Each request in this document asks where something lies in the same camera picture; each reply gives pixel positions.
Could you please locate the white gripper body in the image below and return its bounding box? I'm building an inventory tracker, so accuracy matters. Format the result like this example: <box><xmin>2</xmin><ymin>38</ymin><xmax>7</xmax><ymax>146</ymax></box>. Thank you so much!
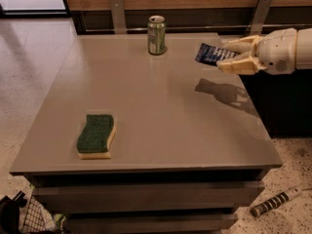
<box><xmin>255</xmin><ymin>28</ymin><xmax>297</xmax><ymax>75</ymax></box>

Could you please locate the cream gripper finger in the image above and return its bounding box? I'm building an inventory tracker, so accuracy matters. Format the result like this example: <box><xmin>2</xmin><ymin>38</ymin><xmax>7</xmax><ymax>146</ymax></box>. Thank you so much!
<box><xmin>223</xmin><ymin>35</ymin><xmax>262</xmax><ymax>54</ymax></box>
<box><xmin>216</xmin><ymin>52</ymin><xmax>267</xmax><ymax>75</ymax></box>

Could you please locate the blue rxbar blueberry wrapper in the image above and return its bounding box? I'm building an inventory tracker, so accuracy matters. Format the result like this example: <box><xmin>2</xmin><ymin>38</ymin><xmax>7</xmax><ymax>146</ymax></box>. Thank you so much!
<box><xmin>195</xmin><ymin>43</ymin><xmax>238</xmax><ymax>65</ymax></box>

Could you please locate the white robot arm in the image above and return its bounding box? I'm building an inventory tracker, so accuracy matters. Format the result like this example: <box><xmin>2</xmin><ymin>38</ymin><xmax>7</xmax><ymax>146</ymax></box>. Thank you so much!
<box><xmin>216</xmin><ymin>28</ymin><xmax>312</xmax><ymax>75</ymax></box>

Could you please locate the green and yellow sponge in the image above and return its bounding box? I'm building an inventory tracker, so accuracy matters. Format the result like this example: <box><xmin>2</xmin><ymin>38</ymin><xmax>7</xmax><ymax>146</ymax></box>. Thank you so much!
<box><xmin>76</xmin><ymin>114</ymin><xmax>116</xmax><ymax>159</ymax></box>

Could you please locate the green soda can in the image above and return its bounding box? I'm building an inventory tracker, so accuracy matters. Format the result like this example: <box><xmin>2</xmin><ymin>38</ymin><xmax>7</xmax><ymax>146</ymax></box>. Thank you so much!
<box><xmin>147</xmin><ymin>16</ymin><xmax>166</xmax><ymax>55</ymax></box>

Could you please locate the upper grey drawer front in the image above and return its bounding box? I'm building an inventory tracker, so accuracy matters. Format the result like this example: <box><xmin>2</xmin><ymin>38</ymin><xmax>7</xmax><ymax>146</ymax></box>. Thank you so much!
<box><xmin>33</xmin><ymin>181</ymin><xmax>264</xmax><ymax>215</ymax></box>

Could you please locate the grey drawer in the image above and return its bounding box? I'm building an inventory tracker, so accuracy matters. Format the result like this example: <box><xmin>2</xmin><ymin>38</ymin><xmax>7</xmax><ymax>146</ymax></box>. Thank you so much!
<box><xmin>33</xmin><ymin>181</ymin><xmax>264</xmax><ymax>215</ymax></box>
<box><xmin>65</xmin><ymin>214</ymin><xmax>238</xmax><ymax>234</ymax></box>

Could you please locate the grey drawer cabinet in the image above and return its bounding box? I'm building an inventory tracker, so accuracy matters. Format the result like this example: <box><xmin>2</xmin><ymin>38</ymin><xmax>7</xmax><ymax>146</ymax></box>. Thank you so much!
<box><xmin>11</xmin><ymin>33</ymin><xmax>282</xmax><ymax>220</ymax></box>

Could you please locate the lower grey drawer front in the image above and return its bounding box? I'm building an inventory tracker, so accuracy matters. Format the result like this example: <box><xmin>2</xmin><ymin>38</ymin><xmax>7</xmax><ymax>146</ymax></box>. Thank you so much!
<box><xmin>65</xmin><ymin>214</ymin><xmax>238</xmax><ymax>234</ymax></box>

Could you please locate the black object at corner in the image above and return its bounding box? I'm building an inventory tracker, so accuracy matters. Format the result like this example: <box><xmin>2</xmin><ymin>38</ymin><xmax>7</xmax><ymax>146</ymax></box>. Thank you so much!
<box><xmin>0</xmin><ymin>191</ymin><xmax>27</xmax><ymax>234</ymax></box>

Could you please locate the horizontal metal rail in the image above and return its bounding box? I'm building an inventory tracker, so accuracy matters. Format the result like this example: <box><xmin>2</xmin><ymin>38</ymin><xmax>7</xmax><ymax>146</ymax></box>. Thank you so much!
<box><xmin>85</xmin><ymin>23</ymin><xmax>312</xmax><ymax>35</ymax></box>

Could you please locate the right metal bracket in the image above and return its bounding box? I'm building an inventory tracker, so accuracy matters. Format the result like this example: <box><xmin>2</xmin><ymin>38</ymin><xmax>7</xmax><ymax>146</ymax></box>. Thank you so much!
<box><xmin>245</xmin><ymin>0</ymin><xmax>273</xmax><ymax>36</ymax></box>

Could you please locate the metal bracket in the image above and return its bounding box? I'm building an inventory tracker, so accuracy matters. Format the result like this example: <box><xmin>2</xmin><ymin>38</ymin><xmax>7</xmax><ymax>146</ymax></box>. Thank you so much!
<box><xmin>109</xmin><ymin>0</ymin><xmax>127</xmax><ymax>34</ymax></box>
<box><xmin>245</xmin><ymin>0</ymin><xmax>273</xmax><ymax>36</ymax></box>

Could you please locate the striped black white handle tool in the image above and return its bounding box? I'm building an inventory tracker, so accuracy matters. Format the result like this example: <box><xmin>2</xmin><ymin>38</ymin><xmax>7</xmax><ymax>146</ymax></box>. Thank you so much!
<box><xmin>250</xmin><ymin>187</ymin><xmax>302</xmax><ymax>217</ymax></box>

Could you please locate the left metal bracket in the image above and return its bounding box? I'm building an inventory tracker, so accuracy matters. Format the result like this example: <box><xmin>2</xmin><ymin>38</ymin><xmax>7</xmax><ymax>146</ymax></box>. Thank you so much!
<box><xmin>109</xmin><ymin>0</ymin><xmax>127</xmax><ymax>34</ymax></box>

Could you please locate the wire mesh basket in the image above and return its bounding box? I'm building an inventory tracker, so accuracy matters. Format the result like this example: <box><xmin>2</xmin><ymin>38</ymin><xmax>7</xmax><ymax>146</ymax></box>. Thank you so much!
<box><xmin>19</xmin><ymin>197</ymin><xmax>47</xmax><ymax>234</ymax></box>

